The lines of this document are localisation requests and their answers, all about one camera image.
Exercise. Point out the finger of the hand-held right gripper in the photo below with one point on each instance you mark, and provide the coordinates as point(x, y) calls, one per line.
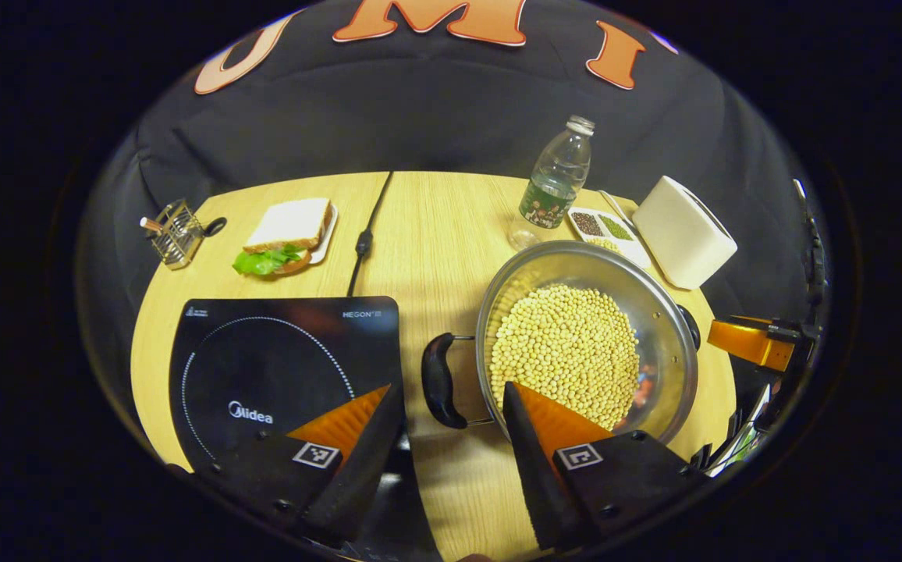
point(751, 343)

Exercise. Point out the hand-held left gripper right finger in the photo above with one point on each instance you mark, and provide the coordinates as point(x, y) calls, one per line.
point(533, 476)

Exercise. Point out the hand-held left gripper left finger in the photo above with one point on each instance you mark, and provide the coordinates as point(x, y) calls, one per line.
point(373, 460)

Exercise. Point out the steel pot with soybeans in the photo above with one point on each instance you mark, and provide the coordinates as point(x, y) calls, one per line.
point(568, 351)

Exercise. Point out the black induction cooktop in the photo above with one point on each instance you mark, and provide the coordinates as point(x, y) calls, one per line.
point(264, 359)

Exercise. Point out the white toaster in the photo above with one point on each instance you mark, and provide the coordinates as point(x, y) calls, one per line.
point(681, 234)

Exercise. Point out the white divided dish of beans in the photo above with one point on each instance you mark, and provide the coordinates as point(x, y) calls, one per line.
point(603, 228)

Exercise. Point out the small white plate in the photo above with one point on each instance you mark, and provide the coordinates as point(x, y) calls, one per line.
point(324, 242)

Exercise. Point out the sandwich with lettuce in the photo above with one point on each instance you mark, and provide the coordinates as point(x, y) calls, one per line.
point(291, 226)

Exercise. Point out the clear plastic water bottle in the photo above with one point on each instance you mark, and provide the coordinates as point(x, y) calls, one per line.
point(552, 191)

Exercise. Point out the black backdrop cloth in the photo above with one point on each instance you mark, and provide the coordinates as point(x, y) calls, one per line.
point(435, 109)

